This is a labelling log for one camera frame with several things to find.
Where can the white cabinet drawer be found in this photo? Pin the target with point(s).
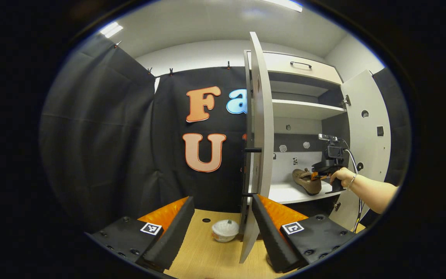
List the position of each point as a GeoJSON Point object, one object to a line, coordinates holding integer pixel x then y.
{"type": "Point", "coordinates": [285, 64]}

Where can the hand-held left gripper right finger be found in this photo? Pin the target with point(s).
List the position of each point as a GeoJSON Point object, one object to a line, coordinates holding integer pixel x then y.
{"type": "Point", "coordinates": [267, 236]}

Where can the white pumpkin ornament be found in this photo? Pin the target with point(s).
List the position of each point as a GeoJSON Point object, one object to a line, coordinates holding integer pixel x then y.
{"type": "Point", "coordinates": [225, 231]}

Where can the grey white shoe cabinet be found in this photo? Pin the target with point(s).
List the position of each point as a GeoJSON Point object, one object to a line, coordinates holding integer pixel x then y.
{"type": "Point", "coordinates": [304, 128]}

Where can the metal door hinge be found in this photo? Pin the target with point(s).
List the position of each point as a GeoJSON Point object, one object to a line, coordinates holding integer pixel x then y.
{"type": "Point", "coordinates": [345, 101]}
{"type": "Point", "coordinates": [337, 206]}

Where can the white cabinet shelf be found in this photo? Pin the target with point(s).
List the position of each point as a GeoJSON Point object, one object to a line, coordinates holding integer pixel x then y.
{"type": "Point", "coordinates": [304, 108]}

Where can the brown fuzzy shoe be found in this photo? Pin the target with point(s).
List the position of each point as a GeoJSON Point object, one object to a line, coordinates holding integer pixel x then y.
{"type": "Point", "coordinates": [308, 184]}

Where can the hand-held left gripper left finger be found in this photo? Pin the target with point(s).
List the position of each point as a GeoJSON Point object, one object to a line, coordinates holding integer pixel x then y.
{"type": "Point", "coordinates": [172, 236]}

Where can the white cabinet door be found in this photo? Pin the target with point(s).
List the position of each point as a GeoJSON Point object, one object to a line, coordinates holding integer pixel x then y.
{"type": "Point", "coordinates": [370, 155]}
{"type": "Point", "coordinates": [263, 135]}

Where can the ceiling light panel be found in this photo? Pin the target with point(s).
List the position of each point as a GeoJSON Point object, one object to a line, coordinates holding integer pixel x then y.
{"type": "Point", "coordinates": [111, 29]}

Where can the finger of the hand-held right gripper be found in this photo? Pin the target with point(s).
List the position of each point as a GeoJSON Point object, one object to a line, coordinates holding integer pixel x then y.
{"type": "Point", "coordinates": [317, 176]}

